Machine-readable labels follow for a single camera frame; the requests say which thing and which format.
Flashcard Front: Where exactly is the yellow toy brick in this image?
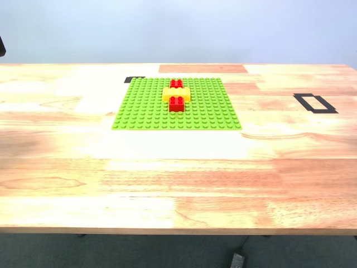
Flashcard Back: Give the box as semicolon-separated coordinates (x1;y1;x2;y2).
162;87;192;103

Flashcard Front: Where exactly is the green studded baseplate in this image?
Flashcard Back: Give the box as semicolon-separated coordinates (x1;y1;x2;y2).
110;77;243;131

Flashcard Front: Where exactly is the black tape rectangle marker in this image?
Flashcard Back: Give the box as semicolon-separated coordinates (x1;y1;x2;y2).
293;93;340;114

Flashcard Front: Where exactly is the black power adapter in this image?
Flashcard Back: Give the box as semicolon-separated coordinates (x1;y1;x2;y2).
230;252;246;268

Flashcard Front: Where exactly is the black floor cable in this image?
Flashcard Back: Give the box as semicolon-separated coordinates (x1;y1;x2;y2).
238;236;249;255

